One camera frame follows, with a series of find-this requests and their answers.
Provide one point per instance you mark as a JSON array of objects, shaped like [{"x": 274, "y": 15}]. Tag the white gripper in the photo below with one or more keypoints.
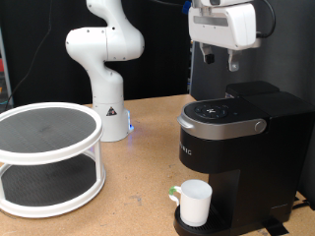
[{"x": 236, "y": 29}]

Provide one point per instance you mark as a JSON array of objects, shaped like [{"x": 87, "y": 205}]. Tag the black Keurig coffee machine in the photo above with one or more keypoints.
[{"x": 249, "y": 157}]

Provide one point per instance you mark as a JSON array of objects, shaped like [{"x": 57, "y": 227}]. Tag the white mug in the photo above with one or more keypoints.
[{"x": 195, "y": 203}]

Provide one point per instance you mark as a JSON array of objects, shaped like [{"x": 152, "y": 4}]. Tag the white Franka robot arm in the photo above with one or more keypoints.
[{"x": 105, "y": 85}]

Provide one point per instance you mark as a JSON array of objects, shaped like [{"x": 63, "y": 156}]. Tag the clear water tank black lid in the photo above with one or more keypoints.
[{"x": 252, "y": 88}]

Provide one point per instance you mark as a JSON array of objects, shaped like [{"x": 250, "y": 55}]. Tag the white two-tier turntable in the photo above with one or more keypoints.
[{"x": 49, "y": 183}]

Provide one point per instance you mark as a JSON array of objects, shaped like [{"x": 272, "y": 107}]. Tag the grey metal frame post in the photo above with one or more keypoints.
[{"x": 191, "y": 72}]

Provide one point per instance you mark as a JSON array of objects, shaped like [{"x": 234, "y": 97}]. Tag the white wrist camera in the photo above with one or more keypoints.
[{"x": 226, "y": 2}]

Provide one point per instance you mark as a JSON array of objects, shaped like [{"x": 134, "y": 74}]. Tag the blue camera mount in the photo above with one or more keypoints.
[{"x": 187, "y": 7}]

